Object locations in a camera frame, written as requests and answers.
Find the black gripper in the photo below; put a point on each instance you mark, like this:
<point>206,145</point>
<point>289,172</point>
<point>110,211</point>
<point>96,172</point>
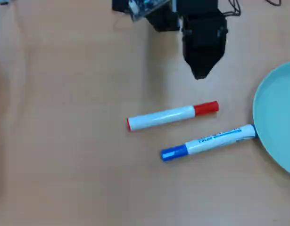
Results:
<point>203,35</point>

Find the red capped white marker pen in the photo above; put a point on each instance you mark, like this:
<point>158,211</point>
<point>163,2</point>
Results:
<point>163,116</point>

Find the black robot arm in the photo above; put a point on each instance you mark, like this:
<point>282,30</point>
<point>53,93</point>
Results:
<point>196,7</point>

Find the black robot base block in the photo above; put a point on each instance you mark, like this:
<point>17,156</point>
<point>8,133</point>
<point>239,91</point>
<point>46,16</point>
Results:
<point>120,5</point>

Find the blue capped white marker pen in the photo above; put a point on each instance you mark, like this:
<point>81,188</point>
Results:
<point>206,143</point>

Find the teal round plate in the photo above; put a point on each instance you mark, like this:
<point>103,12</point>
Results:
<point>279,113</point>

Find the camera circuit board module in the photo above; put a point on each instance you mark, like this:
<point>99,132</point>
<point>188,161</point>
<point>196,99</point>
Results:
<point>144,7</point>

